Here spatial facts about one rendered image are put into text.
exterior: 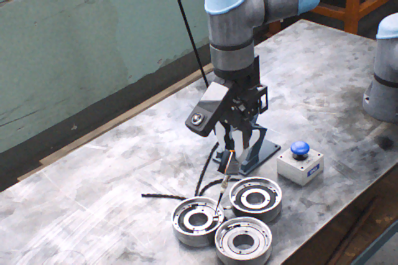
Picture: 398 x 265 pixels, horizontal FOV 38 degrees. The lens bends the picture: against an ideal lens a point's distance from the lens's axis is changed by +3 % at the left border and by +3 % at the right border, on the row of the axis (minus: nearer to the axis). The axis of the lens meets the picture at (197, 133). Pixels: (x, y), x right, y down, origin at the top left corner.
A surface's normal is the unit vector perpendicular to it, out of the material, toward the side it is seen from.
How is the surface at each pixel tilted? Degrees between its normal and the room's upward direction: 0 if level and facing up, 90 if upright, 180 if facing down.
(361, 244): 0
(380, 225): 0
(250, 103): 90
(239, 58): 91
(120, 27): 90
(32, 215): 0
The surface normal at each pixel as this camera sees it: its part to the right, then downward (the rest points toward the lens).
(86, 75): 0.68, 0.37
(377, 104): -0.79, 0.16
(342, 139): -0.11, -0.80
